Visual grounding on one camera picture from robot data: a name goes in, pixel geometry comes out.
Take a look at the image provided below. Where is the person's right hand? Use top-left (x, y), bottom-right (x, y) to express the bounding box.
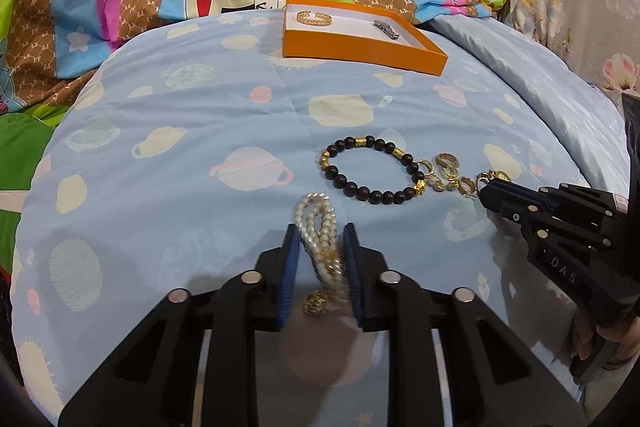
top-left (571, 306), bottom-right (608, 364)

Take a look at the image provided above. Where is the wide gold patterned ring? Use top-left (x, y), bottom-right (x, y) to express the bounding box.
top-left (476, 170), bottom-right (512, 188)

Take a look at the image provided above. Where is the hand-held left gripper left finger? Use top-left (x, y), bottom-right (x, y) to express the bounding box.
top-left (57, 223), bottom-right (301, 427)

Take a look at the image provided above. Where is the gold bangle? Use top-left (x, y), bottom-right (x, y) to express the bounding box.
top-left (296, 10), bottom-right (333, 28)

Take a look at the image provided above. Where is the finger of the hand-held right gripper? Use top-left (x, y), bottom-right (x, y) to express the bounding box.
top-left (478, 180), bottom-right (553, 234)
top-left (537, 183), bottom-right (627, 239)

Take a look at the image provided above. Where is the light blue planet print quilt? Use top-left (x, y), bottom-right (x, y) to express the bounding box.
top-left (10, 9), bottom-right (601, 427)

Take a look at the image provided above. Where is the silver wrist watch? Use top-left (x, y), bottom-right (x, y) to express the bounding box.
top-left (372, 20), bottom-right (401, 42)

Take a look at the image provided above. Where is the orange jewelry box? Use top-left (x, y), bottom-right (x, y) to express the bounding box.
top-left (282, 0), bottom-right (448, 76)

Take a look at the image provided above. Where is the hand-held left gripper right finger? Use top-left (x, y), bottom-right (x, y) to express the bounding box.
top-left (342, 223), bottom-right (587, 427)

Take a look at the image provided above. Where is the black bead bracelet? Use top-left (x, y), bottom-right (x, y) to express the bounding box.
top-left (316, 135), bottom-right (427, 206)

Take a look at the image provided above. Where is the gold chain with heart pendant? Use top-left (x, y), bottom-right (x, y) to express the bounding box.
top-left (427, 172), bottom-right (482, 204)

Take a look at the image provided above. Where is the white pearl bracelet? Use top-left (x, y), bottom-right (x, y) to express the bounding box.
top-left (292, 192), bottom-right (351, 319)

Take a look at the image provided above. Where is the light blue pillow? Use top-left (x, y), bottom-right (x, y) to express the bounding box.
top-left (430, 14), bottom-right (627, 208)

